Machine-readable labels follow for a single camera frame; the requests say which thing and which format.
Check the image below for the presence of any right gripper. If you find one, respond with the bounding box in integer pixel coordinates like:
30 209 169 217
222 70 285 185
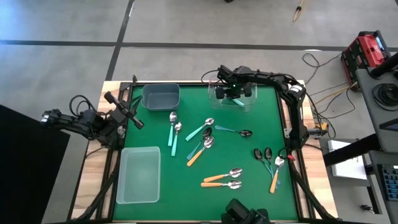
215 64 253 100

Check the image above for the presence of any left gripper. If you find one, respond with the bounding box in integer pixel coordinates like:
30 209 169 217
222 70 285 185
104 91 145 130

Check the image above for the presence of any orange-handled silver spoon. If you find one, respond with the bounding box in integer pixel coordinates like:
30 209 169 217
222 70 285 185
203 167 244 184
186 136 215 167
200 179 243 190
269 154 285 194

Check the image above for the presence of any grey-blue plastic bin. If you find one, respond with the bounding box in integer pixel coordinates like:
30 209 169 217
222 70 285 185
141 83 181 112

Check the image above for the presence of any clear plastic bin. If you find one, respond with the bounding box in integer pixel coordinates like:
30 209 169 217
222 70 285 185
207 77 258 113

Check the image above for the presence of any frosted white plastic bin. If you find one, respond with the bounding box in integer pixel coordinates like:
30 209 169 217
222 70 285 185
116 146 162 205

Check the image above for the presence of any thin yellow pole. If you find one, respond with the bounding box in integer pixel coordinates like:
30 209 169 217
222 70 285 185
293 0 305 22

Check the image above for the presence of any yellow and black plug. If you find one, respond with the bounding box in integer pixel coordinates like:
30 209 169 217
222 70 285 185
310 122 330 136

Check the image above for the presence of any green table mat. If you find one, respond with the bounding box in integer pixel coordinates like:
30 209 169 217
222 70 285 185
112 84 299 222

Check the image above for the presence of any black panel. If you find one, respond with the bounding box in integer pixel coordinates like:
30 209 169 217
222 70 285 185
0 104 71 224

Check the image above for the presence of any grey cart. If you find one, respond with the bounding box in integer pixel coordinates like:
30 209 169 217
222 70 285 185
355 51 398 153

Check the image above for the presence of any red and black equipment case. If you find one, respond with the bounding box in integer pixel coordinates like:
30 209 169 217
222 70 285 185
340 30 392 91

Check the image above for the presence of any black bar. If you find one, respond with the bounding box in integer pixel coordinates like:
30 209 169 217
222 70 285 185
323 133 382 167

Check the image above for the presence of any black bulky object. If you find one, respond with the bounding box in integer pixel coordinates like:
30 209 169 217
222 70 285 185
221 198 272 224

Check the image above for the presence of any white box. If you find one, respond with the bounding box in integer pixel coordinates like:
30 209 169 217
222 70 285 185
327 139 368 181

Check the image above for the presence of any black pole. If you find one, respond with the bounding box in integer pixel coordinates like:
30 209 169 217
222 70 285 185
369 52 398 79

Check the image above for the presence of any dark tablet screen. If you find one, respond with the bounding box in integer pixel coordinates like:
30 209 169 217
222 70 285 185
378 117 398 132

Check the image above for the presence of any small black floor object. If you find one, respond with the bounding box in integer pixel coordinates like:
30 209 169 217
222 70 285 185
360 203 376 215

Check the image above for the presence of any blue-lit keypad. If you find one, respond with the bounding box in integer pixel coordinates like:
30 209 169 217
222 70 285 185
381 166 398 202

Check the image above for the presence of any black aluminium table frame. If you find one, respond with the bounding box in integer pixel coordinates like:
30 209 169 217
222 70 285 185
70 74 338 224

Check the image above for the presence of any black floor cable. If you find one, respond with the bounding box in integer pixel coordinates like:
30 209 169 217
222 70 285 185
302 52 357 121

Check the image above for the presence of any yellow floor cable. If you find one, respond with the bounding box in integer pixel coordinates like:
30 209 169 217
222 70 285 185
313 84 354 105

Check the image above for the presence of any black cable coil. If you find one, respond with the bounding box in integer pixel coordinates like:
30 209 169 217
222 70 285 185
372 83 398 108

